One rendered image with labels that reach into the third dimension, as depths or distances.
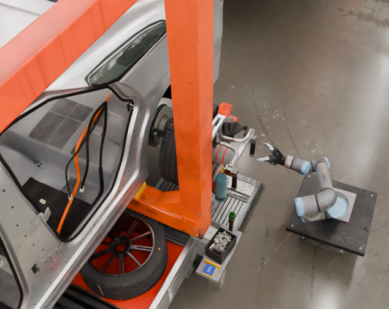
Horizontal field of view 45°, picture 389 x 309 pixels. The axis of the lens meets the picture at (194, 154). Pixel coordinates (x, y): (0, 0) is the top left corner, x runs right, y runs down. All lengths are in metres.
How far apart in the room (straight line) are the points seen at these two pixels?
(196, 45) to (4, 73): 1.07
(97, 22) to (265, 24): 4.82
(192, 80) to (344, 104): 3.14
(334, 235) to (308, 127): 1.44
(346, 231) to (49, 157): 2.30
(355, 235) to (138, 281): 1.67
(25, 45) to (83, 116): 2.25
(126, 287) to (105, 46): 1.60
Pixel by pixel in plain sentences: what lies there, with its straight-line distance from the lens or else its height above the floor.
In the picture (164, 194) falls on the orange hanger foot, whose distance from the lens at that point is 3.37.
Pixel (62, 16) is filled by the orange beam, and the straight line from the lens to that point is 1.38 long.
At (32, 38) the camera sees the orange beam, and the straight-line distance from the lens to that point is 1.32.
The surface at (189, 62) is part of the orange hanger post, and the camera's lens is 2.19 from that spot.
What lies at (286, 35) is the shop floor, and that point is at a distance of 6.00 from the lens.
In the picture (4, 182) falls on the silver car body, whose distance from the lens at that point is 2.29.
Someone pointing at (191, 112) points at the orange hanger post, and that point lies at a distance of 2.40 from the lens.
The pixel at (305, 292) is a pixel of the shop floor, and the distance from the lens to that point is 3.86.
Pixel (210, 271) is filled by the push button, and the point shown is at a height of 0.48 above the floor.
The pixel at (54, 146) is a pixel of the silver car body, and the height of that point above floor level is 1.00.
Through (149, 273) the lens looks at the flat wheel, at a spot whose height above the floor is 0.50.
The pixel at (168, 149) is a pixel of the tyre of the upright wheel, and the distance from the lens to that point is 3.21.
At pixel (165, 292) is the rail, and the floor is 0.39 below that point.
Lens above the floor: 3.46
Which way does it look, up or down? 50 degrees down
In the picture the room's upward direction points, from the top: 2 degrees counter-clockwise
